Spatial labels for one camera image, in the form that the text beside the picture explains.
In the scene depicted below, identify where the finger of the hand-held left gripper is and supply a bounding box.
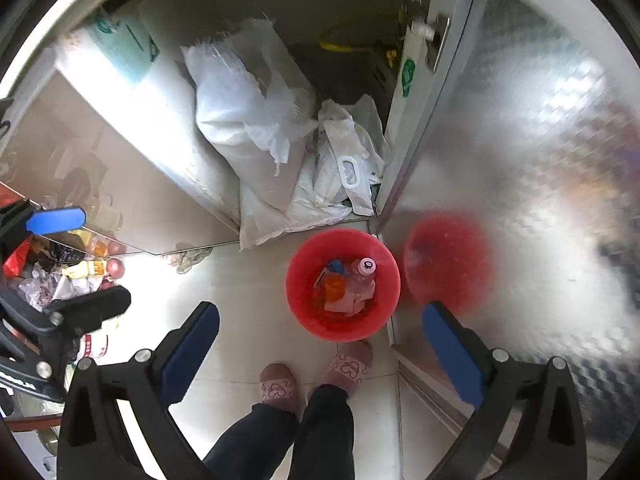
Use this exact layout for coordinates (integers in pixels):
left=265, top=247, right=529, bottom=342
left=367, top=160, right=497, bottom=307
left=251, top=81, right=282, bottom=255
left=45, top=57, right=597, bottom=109
left=0, top=199, right=89, bottom=261
left=30, top=285, right=132, bottom=361

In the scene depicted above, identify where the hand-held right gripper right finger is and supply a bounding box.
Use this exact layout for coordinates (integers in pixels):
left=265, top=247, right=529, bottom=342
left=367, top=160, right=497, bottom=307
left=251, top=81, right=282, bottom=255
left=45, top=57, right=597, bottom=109
left=421, top=301, right=589, bottom=480

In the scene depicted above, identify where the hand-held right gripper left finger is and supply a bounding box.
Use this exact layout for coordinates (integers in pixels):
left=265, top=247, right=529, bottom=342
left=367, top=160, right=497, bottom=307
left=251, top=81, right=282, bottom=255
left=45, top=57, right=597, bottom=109
left=57, top=301, right=222, bottom=480

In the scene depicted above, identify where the purple label plastic bottle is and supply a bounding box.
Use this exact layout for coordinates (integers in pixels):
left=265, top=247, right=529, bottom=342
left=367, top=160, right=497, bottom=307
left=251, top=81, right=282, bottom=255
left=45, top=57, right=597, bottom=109
left=348, top=257, right=379, bottom=297

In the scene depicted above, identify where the red plastic bin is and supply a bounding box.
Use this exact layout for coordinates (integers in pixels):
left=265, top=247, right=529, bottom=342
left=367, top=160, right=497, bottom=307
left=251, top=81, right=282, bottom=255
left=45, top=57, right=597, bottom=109
left=285, top=228, right=402, bottom=343

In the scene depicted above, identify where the clear plastic bag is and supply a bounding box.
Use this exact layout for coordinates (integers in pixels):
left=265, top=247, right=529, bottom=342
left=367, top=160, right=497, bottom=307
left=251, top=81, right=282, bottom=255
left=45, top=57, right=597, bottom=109
left=20, top=265, right=91, bottom=313

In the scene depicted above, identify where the red plastic bag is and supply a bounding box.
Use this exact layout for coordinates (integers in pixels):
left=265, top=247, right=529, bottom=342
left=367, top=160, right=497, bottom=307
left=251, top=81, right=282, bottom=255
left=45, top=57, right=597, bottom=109
left=2, top=240, right=35, bottom=281

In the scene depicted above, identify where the pink left slipper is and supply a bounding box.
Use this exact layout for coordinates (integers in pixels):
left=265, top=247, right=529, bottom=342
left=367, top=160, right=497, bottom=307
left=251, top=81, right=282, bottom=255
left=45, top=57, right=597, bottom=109
left=258, top=362, right=303, bottom=416

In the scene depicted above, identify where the pink slipper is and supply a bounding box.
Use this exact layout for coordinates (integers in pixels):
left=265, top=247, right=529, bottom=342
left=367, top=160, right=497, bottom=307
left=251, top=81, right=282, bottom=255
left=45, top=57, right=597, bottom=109
left=322, top=340, right=375, bottom=398
left=258, top=362, right=303, bottom=416

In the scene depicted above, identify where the pink right slipper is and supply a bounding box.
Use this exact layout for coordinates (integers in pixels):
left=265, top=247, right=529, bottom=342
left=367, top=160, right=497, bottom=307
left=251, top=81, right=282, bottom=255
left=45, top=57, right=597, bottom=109
left=322, top=340, right=375, bottom=398

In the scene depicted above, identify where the steel cabinet door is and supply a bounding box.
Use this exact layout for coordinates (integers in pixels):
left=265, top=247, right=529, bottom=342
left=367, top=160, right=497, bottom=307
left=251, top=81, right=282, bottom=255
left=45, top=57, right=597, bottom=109
left=0, top=50, right=243, bottom=257
left=375, top=0, right=640, bottom=466

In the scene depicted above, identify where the person's left leg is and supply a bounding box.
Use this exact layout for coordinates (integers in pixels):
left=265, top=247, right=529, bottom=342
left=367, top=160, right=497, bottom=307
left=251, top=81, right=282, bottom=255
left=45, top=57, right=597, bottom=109
left=202, top=401, right=301, bottom=480

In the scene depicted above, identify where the person's leg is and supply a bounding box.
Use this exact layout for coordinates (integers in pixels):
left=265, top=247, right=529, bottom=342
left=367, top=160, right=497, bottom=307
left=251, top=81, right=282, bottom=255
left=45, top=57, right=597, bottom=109
left=202, top=401, right=301, bottom=480
left=287, top=384, right=357, bottom=480

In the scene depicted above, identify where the person's right leg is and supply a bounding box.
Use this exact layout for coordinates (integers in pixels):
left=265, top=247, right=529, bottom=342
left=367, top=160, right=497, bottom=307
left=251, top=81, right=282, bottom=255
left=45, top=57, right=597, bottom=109
left=287, top=384, right=357, bottom=480

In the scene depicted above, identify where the white plastic shopping bag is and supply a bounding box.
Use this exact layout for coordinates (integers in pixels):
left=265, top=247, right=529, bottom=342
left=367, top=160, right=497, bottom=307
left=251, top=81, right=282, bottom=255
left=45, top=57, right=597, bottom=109
left=295, top=94, right=391, bottom=217

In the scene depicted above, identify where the white woven sack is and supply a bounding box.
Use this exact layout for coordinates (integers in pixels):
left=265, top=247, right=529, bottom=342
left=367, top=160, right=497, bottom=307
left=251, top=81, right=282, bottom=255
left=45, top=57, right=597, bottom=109
left=180, top=19, right=321, bottom=251

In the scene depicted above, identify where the yellow gas hose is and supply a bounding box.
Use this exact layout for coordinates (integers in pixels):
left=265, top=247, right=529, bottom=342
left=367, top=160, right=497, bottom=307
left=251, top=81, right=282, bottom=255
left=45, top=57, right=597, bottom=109
left=319, top=4, right=401, bottom=68

